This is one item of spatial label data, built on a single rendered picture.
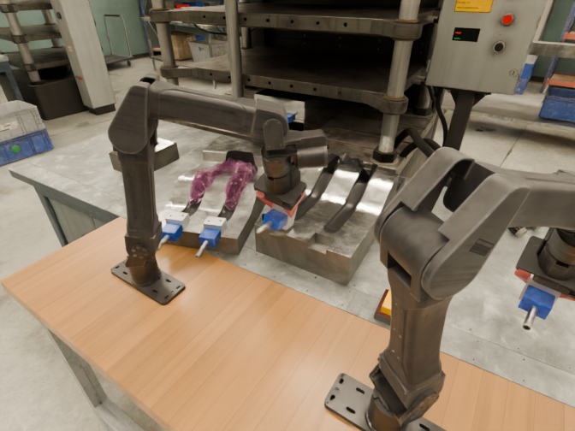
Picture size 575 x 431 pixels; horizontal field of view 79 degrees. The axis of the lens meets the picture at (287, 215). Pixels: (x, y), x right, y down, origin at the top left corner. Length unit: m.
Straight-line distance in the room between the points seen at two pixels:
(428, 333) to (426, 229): 0.15
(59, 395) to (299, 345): 1.29
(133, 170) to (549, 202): 0.64
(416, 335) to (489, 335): 0.42
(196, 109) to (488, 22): 1.07
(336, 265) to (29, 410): 1.42
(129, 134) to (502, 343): 0.81
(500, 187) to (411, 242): 0.09
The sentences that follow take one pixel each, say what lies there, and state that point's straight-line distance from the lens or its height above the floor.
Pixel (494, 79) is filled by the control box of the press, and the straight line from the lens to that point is 1.48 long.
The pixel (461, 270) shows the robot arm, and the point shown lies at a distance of 0.36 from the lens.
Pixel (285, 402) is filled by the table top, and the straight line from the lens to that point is 0.68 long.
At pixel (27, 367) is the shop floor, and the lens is 2.01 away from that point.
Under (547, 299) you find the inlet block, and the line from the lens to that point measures 0.76.
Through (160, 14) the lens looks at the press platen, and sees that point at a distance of 1.96.
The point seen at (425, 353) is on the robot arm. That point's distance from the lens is 0.50.
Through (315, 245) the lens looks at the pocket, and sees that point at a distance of 0.86.
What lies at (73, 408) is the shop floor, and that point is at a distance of 1.79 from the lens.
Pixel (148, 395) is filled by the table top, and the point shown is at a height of 0.80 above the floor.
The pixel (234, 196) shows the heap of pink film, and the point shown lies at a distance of 1.02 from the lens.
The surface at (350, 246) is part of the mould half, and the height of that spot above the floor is 0.89.
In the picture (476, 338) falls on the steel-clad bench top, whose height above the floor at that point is 0.80.
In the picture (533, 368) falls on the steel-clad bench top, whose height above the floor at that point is 0.80.
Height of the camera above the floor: 1.40
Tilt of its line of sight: 34 degrees down
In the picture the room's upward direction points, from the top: straight up
